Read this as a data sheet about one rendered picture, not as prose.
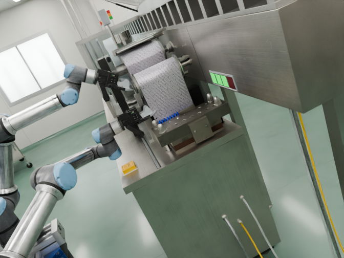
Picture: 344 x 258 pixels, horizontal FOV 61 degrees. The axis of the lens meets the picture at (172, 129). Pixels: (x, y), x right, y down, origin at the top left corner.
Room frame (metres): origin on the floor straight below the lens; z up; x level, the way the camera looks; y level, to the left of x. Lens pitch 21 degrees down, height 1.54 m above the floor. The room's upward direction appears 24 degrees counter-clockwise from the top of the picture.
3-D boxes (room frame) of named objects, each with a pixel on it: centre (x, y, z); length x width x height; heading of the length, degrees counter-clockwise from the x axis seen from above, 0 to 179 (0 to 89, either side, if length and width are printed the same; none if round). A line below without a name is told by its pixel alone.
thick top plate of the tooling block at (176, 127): (1.43, -0.10, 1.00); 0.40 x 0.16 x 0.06; 98
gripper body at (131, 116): (1.51, 0.18, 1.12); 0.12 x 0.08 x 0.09; 98
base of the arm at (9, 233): (1.36, 0.97, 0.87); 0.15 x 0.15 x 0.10
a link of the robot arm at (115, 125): (1.51, 0.26, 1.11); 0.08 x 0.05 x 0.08; 8
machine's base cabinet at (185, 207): (2.53, 0.15, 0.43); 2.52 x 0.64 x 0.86; 8
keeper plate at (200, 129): (1.34, -0.13, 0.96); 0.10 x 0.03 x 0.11; 98
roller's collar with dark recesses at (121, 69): (1.83, 0.14, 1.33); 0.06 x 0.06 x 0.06; 8
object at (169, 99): (1.55, -0.05, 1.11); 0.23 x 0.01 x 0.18; 97
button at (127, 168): (1.40, 0.29, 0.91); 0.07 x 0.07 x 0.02; 8
